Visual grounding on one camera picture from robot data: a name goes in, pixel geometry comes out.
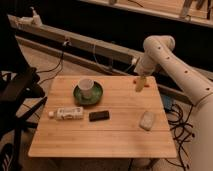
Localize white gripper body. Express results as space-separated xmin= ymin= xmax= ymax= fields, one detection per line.
xmin=134 ymin=54 xmax=157 ymax=77

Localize black chair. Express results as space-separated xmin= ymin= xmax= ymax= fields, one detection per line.
xmin=0 ymin=11 xmax=47 ymax=171

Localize black rectangular phone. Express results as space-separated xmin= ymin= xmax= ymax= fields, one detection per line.
xmin=89 ymin=111 xmax=110 ymax=122

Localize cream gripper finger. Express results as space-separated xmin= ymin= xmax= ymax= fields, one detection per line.
xmin=135 ymin=77 xmax=146 ymax=92

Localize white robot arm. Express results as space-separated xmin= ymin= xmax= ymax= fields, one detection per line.
xmin=135 ymin=36 xmax=213 ymax=171

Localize wooden table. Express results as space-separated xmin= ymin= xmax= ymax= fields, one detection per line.
xmin=28 ymin=76 xmax=177 ymax=158

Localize white ceramic cup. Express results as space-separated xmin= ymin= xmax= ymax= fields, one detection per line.
xmin=78 ymin=78 xmax=94 ymax=99

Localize black floor cables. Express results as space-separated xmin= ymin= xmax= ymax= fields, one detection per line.
xmin=165 ymin=103 xmax=196 ymax=169

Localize white spray bottle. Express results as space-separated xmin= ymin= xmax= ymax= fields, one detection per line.
xmin=30 ymin=7 xmax=42 ymax=27

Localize blue box on floor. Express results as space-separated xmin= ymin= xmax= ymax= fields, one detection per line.
xmin=161 ymin=95 xmax=173 ymax=110

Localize white plastic bottle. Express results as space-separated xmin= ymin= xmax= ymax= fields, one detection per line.
xmin=48 ymin=107 xmax=83 ymax=120

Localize green ceramic plate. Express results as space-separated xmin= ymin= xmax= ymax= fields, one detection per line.
xmin=73 ymin=82 xmax=103 ymax=106

